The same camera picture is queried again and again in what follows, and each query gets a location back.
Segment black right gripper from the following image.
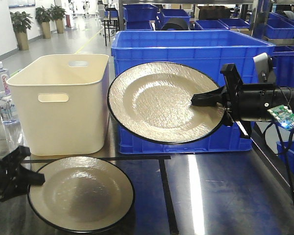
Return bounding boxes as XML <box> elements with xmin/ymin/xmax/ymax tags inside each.
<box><xmin>191</xmin><ymin>63</ymin><xmax>251</xmax><ymax>139</ymax></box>

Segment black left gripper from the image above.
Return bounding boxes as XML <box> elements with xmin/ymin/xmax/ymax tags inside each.
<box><xmin>0</xmin><ymin>145</ymin><xmax>45</xmax><ymax>202</ymax></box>

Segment beige plate black rim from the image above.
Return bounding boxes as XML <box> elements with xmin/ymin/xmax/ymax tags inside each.
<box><xmin>28</xmin><ymin>156</ymin><xmax>135</xmax><ymax>233</ymax></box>
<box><xmin>107</xmin><ymin>62</ymin><xmax>224</xmax><ymax>144</ymax></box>

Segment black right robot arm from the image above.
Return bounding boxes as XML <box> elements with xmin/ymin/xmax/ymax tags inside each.
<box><xmin>191</xmin><ymin>64</ymin><xmax>294</xmax><ymax>139</ymax></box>

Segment blue bins on back shelf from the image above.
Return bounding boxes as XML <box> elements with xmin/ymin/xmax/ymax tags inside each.
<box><xmin>115</xmin><ymin>0</ymin><xmax>294</xmax><ymax>45</ymax></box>

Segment large blue crate lower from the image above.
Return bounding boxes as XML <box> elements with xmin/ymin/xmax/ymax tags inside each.
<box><xmin>119</xmin><ymin>123</ymin><xmax>252</xmax><ymax>154</ymax></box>

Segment large blue crate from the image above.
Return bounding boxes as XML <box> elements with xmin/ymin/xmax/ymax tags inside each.
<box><xmin>111</xmin><ymin>30</ymin><xmax>275</xmax><ymax>86</ymax></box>
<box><xmin>119</xmin><ymin>123</ymin><xmax>252</xmax><ymax>154</ymax></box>

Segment large blue crate upper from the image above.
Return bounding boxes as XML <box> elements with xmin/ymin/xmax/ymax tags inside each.
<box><xmin>111</xmin><ymin>30</ymin><xmax>275</xmax><ymax>86</ymax></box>

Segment green circuit board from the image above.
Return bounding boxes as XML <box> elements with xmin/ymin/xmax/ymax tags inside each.
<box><xmin>267</xmin><ymin>105</ymin><xmax>294</xmax><ymax>131</ymax></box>

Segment black tape roll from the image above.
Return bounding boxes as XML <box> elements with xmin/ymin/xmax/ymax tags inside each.
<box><xmin>161</xmin><ymin>18</ymin><xmax>189</xmax><ymax>31</ymax></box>

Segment cream plastic basket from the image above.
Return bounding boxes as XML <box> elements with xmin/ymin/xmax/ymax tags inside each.
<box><xmin>7</xmin><ymin>54</ymin><xmax>109</xmax><ymax>156</ymax></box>

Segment clear water bottle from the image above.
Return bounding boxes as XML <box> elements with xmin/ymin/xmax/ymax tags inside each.
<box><xmin>0</xmin><ymin>61</ymin><xmax>19</xmax><ymax>125</ymax></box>

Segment potted plant near left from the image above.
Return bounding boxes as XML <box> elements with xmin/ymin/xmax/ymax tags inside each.
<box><xmin>10</xmin><ymin>11</ymin><xmax>32</xmax><ymax>50</ymax></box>

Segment potted plant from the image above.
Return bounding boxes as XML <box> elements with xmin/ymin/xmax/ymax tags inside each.
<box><xmin>50</xmin><ymin>5</ymin><xmax>66</xmax><ymax>34</ymax></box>
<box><xmin>35</xmin><ymin>6</ymin><xmax>51</xmax><ymax>39</ymax></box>
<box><xmin>10</xmin><ymin>11</ymin><xmax>32</xmax><ymax>50</ymax></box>

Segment potted plant middle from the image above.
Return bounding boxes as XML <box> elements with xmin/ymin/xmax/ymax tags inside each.
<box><xmin>35</xmin><ymin>6</ymin><xmax>51</xmax><ymax>39</ymax></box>

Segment potted plant far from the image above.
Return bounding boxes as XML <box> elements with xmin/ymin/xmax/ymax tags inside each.
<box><xmin>50</xmin><ymin>5</ymin><xmax>66</xmax><ymax>34</ymax></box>

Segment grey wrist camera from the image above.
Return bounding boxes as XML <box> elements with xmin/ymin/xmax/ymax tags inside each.
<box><xmin>253</xmin><ymin>53</ymin><xmax>276</xmax><ymax>83</ymax></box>

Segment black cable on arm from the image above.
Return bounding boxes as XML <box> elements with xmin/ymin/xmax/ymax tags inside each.
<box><xmin>262</xmin><ymin>85</ymin><xmax>294</xmax><ymax>235</ymax></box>

